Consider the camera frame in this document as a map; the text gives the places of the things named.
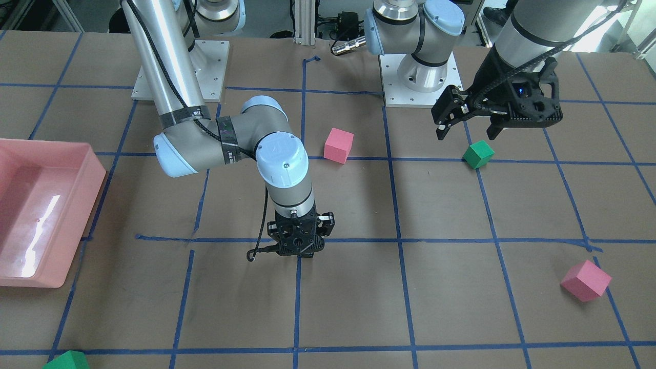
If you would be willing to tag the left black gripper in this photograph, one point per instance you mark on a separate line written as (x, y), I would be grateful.
(487, 81)

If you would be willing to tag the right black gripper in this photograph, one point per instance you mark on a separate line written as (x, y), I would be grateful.
(326, 224)

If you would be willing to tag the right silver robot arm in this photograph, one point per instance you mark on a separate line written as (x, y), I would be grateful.
(191, 139)

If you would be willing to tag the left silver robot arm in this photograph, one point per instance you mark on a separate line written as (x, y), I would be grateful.
(534, 31)

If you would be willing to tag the green foam cube far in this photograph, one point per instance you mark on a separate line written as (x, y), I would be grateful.
(478, 154)

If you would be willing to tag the pink foam cube centre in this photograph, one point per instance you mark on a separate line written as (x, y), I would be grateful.
(338, 145)

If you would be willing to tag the pink foam cube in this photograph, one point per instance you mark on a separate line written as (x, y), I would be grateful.
(586, 281)
(338, 145)

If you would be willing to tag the pink foam cube outer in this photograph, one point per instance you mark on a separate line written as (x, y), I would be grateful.
(586, 281)

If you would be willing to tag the pink plastic bin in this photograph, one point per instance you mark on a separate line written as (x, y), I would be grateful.
(48, 190)

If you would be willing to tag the green foam cube near bin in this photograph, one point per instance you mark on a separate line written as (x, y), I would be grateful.
(68, 360)

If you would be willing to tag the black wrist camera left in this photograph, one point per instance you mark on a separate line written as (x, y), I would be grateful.
(528, 99)

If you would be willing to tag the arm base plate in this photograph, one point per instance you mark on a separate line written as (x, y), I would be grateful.
(202, 70)
(409, 84)

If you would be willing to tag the aluminium frame post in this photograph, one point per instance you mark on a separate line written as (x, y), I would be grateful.
(304, 19)

